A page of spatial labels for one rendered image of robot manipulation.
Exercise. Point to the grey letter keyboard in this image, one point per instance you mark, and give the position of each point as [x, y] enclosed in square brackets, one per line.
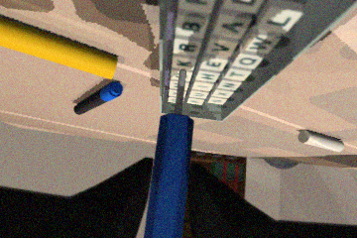
[231, 49]

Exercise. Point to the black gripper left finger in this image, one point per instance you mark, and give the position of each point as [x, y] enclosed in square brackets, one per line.
[112, 209]

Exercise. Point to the blue stylus with grey tip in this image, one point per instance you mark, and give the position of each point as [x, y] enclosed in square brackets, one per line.
[169, 181]

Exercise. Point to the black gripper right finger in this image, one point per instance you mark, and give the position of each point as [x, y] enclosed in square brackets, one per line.
[217, 211]

